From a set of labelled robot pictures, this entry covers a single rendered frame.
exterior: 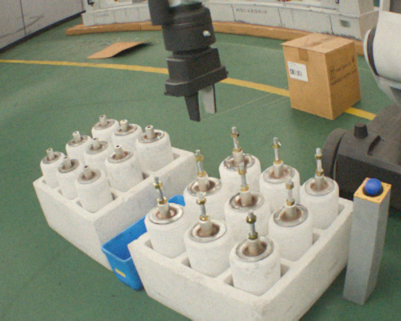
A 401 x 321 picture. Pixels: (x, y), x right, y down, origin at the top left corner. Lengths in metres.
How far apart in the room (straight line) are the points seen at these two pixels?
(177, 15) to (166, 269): 0.53
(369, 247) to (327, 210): 0.16
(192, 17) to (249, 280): 0.48
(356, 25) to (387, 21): 1.81
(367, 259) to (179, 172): 0.67
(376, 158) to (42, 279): 1.04
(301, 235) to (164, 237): 0.29
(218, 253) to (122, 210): 0.40
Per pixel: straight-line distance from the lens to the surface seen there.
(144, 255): 1.05
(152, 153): 1.35
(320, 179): 1.02
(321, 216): 1.03
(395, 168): 1.24
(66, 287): 1.31
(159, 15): 0.76
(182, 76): 0.80
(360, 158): 1.29
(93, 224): 1.21
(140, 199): 1.30
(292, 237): 0.93
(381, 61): 1.08
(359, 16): 2.92
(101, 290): 1.26
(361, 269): 1.00
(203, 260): 0.95
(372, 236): 0.92
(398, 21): 1.11
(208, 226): 0.94
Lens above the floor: 0.81
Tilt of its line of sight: 28 degrees down
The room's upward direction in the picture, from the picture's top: 11 degrees counter-clockwise
